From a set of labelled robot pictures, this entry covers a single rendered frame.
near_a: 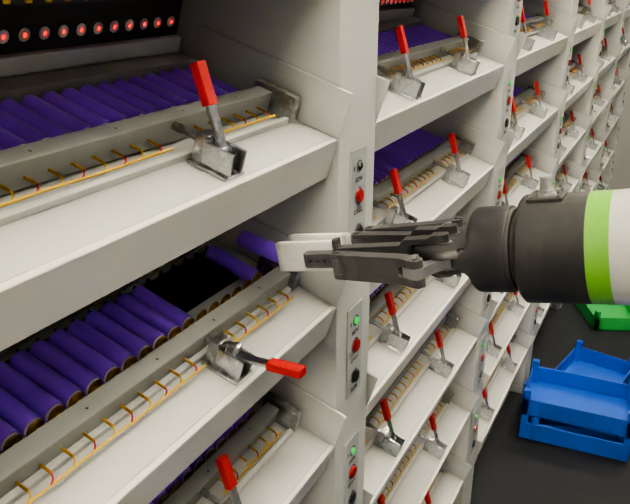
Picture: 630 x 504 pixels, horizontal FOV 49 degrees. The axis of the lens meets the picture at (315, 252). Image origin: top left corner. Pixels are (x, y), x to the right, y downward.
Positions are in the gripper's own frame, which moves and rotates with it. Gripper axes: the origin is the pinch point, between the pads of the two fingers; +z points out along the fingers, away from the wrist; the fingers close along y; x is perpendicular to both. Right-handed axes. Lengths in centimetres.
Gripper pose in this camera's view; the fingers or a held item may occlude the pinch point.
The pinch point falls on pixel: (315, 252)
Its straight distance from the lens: 69.8
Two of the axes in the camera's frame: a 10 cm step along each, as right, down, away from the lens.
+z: -8.7, 0.1, 5.0
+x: 1.8, 9.4, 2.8
